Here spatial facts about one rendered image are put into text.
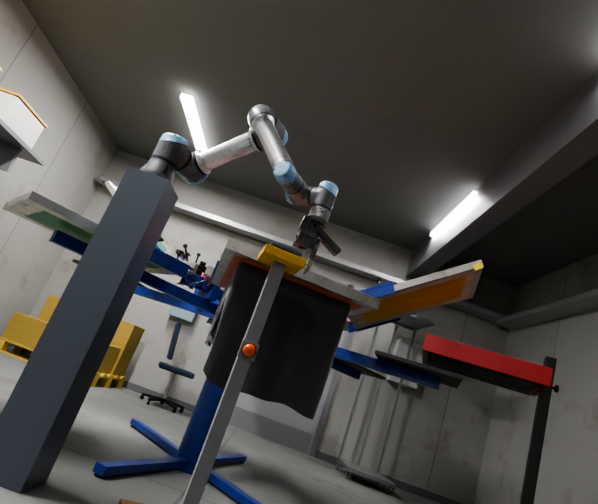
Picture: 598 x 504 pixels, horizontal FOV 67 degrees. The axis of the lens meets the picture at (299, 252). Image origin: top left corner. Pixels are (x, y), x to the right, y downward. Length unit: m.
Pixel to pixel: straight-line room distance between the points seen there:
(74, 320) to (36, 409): 0.32
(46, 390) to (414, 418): 4.98
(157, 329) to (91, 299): 4.33
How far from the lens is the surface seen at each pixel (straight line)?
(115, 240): 1.87
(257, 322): 1.33
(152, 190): 1.91
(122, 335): 5.58
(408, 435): 6.19
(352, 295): 1.62
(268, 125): 1.80
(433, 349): 2.51
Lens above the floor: 0.57
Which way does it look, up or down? 17 degrees up
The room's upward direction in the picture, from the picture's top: 20 degrees clockwise
